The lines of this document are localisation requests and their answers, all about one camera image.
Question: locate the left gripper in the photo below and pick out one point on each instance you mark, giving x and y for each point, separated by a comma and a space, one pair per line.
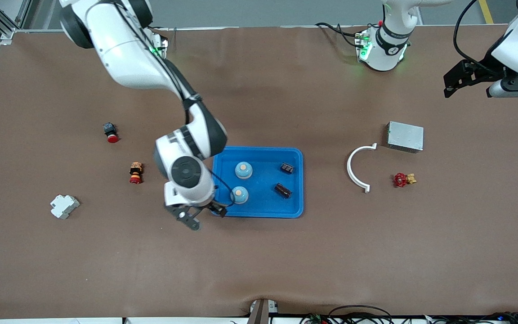
480, 73

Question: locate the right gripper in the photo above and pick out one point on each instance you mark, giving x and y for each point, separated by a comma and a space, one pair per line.
215, 207

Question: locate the blue bell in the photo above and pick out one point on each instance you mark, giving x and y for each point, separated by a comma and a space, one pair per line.
240, 195
243, 170

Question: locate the dark brown electrolytic capacitor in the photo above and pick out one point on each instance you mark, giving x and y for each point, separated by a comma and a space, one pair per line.
283, 190

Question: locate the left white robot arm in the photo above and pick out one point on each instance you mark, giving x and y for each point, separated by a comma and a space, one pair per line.
387, 49

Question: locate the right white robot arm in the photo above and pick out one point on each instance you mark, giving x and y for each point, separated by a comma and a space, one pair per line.
124, 54

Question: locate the blue plastic tray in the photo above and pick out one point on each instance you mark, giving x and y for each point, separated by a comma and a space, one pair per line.
263, 204

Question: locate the grey metal power supply box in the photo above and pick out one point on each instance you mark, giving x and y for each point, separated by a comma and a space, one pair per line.
405, 136

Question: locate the red emergency stop orange base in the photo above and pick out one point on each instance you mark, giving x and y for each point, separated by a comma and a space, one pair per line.
136, 173

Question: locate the brass valve red handwheel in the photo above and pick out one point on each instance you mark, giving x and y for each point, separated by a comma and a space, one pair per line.
400, 180

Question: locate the red push button dark base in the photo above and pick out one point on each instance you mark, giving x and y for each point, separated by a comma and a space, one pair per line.
112, 137

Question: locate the green circuit board connector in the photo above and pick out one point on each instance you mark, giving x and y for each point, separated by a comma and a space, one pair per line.
315, 319

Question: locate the white circuit breaker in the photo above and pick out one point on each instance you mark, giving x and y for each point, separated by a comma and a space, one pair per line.
64, 206

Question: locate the grey metal camera bracket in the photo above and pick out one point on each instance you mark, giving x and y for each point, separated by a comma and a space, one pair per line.
261, 312

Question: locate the short aluminium frame profile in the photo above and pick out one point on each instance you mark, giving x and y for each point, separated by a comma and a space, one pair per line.
24, 13

